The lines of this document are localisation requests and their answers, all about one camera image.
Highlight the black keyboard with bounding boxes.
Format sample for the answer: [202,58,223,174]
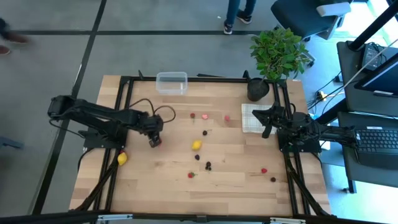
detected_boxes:
[353,126,398,170]

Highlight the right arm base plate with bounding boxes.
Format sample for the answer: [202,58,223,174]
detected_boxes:
[276,129,323,154]

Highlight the black office chair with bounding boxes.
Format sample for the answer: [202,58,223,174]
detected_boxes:
[270,0,354,41]

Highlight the person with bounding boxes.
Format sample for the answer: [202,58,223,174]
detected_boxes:
[0,17,30,56]
[223,0,258,35]

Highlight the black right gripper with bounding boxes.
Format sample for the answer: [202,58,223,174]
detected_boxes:
[252,102,286,139]

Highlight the white checked towel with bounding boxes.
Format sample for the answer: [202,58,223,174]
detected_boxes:
[241,103,277,134]

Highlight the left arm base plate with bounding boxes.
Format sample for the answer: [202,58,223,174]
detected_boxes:
[79,126,128,149]

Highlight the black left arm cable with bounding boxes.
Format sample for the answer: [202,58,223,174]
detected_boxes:
[129,98,177,124]

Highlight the green leafy plant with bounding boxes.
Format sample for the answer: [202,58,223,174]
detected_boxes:
[249,27,311,82]

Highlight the black power adapter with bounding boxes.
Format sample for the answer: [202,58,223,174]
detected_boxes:
[361,43,382,71]

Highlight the black aluminium table frame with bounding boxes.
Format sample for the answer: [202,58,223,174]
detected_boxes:
[68,70,337,224]

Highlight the clear plastic tupperware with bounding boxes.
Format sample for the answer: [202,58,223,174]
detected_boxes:
[155,72,188,96]

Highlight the thin pale hanging cord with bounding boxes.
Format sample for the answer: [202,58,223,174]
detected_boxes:
[341,39,398,88]

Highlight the grey furniture leg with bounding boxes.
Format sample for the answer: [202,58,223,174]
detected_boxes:
[0,136,25,150]

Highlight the black floor cables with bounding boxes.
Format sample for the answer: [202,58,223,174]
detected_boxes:
[306,71,346,116]

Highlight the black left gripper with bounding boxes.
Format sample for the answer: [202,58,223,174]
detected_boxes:
[142,113,165,149]

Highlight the black plant pot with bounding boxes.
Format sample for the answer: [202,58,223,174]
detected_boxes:
[246,77,271,103]

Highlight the black desk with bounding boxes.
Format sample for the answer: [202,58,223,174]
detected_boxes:
[336,40,398,189]

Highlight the black monitor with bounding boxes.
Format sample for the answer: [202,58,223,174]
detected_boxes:
[354,52,398,99]

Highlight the black support beam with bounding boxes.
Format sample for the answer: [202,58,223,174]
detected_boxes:
[316,0,398,125]

